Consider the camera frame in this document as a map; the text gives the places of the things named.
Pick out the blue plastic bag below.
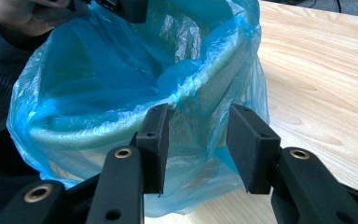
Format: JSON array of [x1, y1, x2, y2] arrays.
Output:
[[6, 0, 270, 218]]

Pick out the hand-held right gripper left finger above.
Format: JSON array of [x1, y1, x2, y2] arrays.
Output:
[[134, 103, 171, 196]]

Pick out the green plastic bin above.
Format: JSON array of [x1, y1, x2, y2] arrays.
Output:
[[27, 50, 257, 176]]

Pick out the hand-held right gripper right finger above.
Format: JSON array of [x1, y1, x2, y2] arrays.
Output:
[[226, 103, 282, 196]]

